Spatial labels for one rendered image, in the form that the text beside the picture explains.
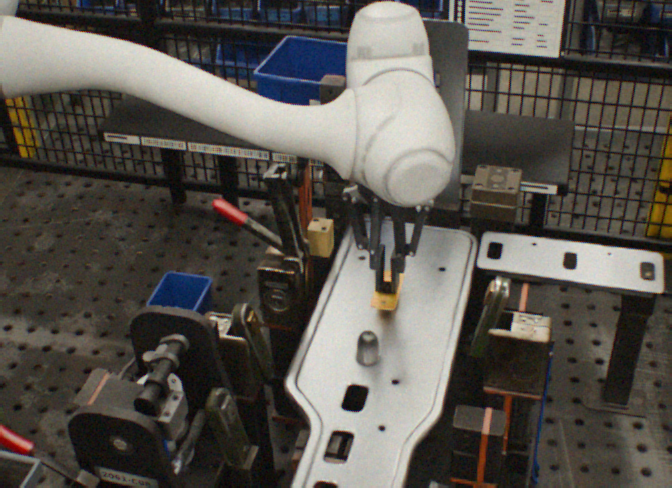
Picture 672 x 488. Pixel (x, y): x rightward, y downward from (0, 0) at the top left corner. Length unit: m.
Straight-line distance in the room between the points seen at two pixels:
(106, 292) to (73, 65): 0.89
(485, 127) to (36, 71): 0.91
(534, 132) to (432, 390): 0.65
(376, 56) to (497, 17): 0.64
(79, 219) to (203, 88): 1.15
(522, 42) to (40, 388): 1.09
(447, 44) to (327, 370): 0.53
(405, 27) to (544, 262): 0.53
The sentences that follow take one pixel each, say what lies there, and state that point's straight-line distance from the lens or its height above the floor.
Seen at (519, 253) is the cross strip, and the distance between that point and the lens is 1.51.
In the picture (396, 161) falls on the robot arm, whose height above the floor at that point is 1.41.
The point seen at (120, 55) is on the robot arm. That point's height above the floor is 1.45.
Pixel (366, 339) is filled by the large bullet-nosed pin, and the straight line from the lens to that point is 1.29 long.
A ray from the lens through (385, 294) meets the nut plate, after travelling 1.39.
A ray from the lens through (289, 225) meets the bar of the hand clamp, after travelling 1.35.
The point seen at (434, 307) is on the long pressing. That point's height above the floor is 1.00.
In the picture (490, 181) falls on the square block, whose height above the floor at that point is 1.06.
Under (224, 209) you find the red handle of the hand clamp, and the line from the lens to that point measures 1.38.
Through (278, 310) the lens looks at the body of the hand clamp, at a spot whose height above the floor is 0.97.
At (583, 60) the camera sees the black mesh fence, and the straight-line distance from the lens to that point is 1.76.
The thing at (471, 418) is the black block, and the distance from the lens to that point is 1.27.
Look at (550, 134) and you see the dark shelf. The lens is 1.76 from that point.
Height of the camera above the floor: 1.94
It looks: 38 degrees down
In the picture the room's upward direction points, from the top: 2 degrees counter-clockwise
